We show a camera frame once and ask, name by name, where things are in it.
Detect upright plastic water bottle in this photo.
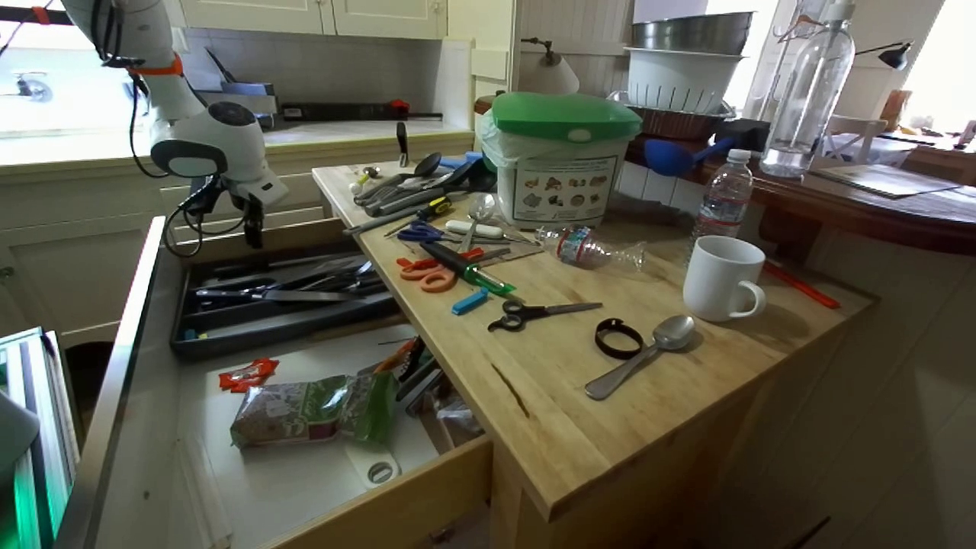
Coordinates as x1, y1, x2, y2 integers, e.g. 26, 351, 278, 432
694, 149, 754, 234

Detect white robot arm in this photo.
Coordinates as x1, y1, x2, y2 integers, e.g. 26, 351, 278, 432
60, 0, 287, 247

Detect green granola snack bag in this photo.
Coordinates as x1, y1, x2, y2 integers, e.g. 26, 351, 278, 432
227, 370, 396, 450

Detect white dish rack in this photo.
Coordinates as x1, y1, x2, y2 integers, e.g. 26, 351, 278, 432
626, 48, 737, 115

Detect blue plastic clip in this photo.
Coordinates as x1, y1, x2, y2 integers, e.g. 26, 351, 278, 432
451, 291, 488, 318

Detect green sheathed knife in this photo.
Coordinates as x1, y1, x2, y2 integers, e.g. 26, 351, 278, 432
421, 242, 514, 299

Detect wooden kitchen drawer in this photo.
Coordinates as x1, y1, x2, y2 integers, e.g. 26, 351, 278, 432
59, 221, 491, 549

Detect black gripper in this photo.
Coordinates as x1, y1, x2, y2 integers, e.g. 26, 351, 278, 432
179, 183, 266, 247

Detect black scissors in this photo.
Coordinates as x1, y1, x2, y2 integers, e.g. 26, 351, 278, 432
491, 299, 591, 333

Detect lying plastic water bottle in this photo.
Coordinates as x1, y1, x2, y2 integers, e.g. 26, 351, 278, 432
537, 225, 647, 272

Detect green lidded compost bin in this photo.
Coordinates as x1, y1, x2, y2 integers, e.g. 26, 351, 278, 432
475, 92, 642, 230

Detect metal spoon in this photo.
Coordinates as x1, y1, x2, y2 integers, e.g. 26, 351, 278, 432
584, 314, 694, 399

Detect black ring band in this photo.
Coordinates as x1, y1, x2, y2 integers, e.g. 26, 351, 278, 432
594, 318, 642, 360

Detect dark grey cutlery tray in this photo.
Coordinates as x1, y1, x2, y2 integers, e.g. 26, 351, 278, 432
172, 249, 398, 356

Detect orange scissors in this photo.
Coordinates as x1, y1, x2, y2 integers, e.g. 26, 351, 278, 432
396, 249, 481, 294

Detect steel mixing bowl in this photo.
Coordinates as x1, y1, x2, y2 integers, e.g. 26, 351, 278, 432
632, 12, 754, 54

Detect white ceramic mug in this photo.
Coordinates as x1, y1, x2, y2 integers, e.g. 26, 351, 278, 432
683, 234, 765, 323

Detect red pen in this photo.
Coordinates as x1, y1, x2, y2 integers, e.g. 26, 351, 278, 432
762, 263, 842, 312

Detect red ketchup sachets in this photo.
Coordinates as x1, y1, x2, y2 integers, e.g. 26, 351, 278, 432
217, 356, 278, 394

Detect large glass bottle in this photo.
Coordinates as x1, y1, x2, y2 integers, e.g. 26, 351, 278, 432
760, 0, 854, 176

